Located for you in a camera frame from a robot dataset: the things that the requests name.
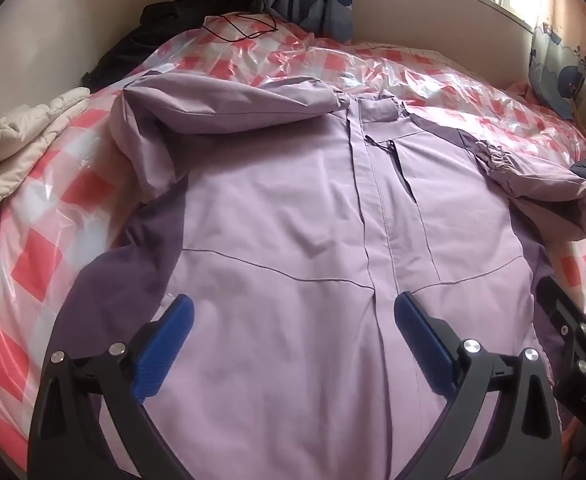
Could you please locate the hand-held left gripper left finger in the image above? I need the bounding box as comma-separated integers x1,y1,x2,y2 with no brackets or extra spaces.
27,294,195,480

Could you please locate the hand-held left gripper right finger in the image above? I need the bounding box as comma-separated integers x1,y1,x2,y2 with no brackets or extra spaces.
393,291,560,480

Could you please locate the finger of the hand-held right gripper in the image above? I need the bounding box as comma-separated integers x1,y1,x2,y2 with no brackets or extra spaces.
536,276,586,376

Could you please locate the purple two-tone jacket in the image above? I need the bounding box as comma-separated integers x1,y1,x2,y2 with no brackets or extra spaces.
55,71,586,480

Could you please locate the black clothes pile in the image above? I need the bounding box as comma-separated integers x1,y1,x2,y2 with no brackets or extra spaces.
82,0,274,93

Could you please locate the whale print cushion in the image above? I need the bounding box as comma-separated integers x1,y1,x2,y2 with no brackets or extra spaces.
528,20,586,121

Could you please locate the beige quilted coat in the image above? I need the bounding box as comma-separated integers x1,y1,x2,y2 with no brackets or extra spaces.
0,86,91,243

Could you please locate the checkered plastic bed cover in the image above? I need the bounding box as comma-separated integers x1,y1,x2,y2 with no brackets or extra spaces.
0,10,586,466

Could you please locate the cream headboard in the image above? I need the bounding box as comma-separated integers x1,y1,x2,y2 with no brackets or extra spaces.
350,0,541,91

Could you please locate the black cable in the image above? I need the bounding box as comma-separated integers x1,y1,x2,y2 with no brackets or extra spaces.
200,0,279,41

